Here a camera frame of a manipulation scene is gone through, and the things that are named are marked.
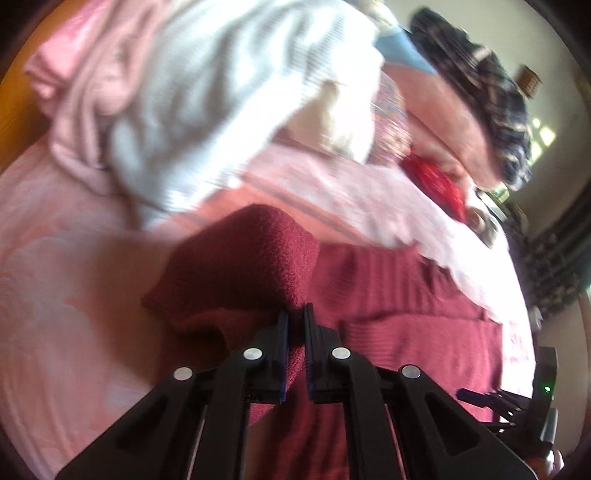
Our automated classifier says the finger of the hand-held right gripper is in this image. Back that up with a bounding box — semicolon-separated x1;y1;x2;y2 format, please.
456;388;528;428

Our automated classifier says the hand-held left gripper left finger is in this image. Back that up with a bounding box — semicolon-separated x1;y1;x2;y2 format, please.
55;311;290;480

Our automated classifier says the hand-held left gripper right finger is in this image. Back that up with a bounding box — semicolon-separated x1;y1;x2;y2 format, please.
304;303;537;480

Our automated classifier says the maroon knitted sweater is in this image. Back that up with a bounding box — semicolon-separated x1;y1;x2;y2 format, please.
141;203;505;480

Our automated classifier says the person's right hand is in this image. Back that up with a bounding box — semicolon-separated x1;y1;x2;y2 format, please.
531;449;566;479

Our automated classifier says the dark lattice shelf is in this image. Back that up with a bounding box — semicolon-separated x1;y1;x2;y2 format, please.
508;203;591;320

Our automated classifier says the grey round metal object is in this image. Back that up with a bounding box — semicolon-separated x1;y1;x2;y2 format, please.
468;190;509;246

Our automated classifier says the pink printed blanket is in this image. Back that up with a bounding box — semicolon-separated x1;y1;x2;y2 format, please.
0;138;542;480

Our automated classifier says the red knitted cloth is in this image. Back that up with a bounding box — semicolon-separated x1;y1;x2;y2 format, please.
399;152;468;223

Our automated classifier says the beige zippered garment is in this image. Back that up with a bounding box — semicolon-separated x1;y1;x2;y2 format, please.
285;80;371;158

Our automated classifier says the colourful patterned cloth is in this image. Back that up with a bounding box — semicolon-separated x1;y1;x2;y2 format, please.
369;73;417;163

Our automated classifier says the pink quilt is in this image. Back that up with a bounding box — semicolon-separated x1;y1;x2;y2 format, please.
382;62;505;191

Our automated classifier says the dark plaid cloth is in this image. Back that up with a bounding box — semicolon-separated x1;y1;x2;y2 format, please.
409;6;533;191

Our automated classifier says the light blue cloth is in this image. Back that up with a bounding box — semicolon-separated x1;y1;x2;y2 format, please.
373;22;437;75

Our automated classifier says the pink garment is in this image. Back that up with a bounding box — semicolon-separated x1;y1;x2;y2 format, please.
23;0;185;195

